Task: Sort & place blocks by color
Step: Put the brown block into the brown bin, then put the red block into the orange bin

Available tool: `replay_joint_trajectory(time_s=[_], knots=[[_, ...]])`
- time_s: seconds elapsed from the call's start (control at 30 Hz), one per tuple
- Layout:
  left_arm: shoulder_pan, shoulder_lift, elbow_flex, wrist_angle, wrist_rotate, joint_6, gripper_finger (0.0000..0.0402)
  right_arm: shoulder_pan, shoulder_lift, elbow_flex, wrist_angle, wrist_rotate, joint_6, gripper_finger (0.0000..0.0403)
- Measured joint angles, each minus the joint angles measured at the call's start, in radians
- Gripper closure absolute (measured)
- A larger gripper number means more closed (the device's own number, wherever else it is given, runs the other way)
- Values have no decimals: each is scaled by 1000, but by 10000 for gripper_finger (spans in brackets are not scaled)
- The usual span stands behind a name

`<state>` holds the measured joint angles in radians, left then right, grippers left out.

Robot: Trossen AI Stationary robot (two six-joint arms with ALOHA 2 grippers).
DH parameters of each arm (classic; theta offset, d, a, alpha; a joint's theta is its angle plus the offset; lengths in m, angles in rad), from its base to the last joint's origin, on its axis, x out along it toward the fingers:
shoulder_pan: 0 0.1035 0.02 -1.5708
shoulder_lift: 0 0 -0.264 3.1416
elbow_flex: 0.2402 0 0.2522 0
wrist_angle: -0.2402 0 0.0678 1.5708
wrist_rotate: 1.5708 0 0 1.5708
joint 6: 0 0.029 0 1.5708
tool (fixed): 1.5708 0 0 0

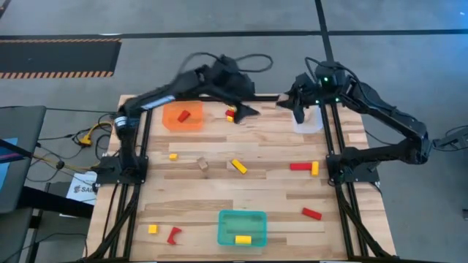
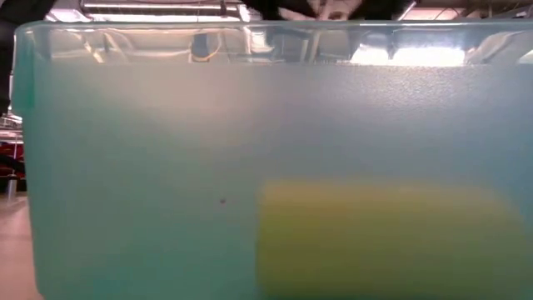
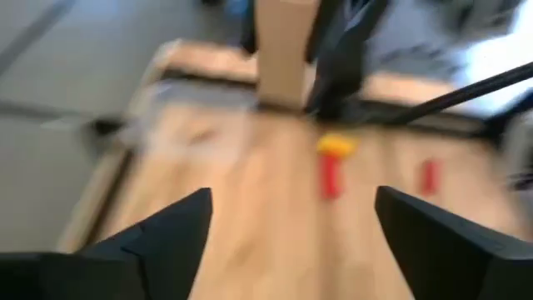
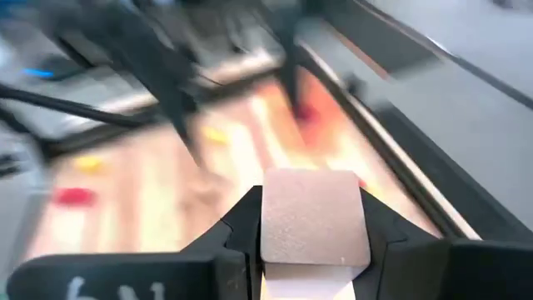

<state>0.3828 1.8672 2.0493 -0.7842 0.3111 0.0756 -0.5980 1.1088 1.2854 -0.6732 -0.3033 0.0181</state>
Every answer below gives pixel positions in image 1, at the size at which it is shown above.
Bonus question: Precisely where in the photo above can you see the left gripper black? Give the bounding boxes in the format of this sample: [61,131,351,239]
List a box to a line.
[208,64,262,125]

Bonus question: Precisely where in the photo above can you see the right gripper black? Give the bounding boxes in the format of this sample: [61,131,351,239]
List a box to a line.
[276,72,323,126]

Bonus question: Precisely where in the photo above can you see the yellow rectangular block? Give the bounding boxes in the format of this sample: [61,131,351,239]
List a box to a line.
[230,158,249,175]

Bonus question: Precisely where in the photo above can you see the red and yellow held blocks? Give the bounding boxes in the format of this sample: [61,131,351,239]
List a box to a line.
[225,104,238,123]

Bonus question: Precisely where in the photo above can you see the clear plastic container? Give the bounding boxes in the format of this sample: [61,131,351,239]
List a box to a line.
[291,104,325,134]

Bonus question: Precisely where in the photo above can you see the orange plastic bin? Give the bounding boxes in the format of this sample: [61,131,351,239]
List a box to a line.
[162,101,205,132]

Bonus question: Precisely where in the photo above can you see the teal plastic bin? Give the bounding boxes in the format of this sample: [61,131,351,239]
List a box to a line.
[216,209,268,248]

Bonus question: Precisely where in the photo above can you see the red arch block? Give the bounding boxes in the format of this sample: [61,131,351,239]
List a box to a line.
[167,226,183,245]

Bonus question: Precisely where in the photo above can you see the white printed paper sheet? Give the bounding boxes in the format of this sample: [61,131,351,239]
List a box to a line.
[65,171,99,206]

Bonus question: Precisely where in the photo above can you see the black hazard-striped floor mat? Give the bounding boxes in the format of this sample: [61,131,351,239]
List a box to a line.
[0,38,123,80]

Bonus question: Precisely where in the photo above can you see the dark grey flat case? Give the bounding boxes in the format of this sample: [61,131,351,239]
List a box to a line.
[0,105,48,215]

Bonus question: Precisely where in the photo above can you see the black aluminium frame rail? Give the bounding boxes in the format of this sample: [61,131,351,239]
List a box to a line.
[122,107,154,261]
[321,103,361,259]
[149,94,293,103]

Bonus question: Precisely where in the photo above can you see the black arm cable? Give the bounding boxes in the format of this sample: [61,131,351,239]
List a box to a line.
[175,52,274,74]
[304,56,352,80]

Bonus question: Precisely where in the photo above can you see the black diagonal frame strut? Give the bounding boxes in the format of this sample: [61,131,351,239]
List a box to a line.
[341,186,398,260]
[78,184,127,262]

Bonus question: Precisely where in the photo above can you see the yellow cable with plug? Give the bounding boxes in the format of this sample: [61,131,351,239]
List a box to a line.
[75,121,114,147]

